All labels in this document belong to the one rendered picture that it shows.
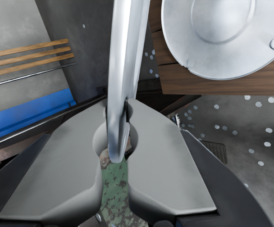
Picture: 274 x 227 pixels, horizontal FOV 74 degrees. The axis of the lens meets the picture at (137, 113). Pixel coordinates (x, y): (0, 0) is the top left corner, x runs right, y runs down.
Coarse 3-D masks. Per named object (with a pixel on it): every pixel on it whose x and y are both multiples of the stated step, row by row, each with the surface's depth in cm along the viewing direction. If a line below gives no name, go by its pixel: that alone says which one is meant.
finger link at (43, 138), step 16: (32, 144) 8; (16, 160) 7; (32, 160) 7; (0, 176) 6; (16, 176) 6; (0, 192) 6; (0, 208) 5; (0, 224) 5; (16, 224) 5; (32, 224) 5
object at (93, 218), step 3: (93, 216) 62; (90, 219) 61; (93, 219) 62; (84, 222) 60; (87, 222) 60; (90, 222) 61; (93, 222) 62; (96, 222) 63; (81, 225) 59; (84, 225) 60; (87, 225) 60; (90, 225) 61; (93, 225) 62; (96, 225) 63
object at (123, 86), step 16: (128, 0) 8; (144, 0) 23; (128, 16) 8; (144, 16) 25; (112, 32) 8; (128, 32) 8; (144, 32) 28; (112, 48) 8; (128, 48) 9; (112, 64) 9; (128, 64) 10; (112, 80) 9; (128, 80) 12; (112, 96) 10; (128, 96) 14; (112, 112) 10; (112, 128) 11; (128, 128) 24; (112, 144) 12; (112, 160) 15
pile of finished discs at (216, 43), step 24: (168, 0) 44; (192, 0) 41; (216, 0) 37; (240, 0) 34; (264, 0) 32; (168, 24) 47; (192, 24) 42; (216, 24) 39; (240, 24) 36; (264, 24) 34; (192, 48) 45; (216, 48) 41; (240, 48) 38; (264, 48) 35; (192, 72) 47; (216, 72) 43; (240, 72) 40
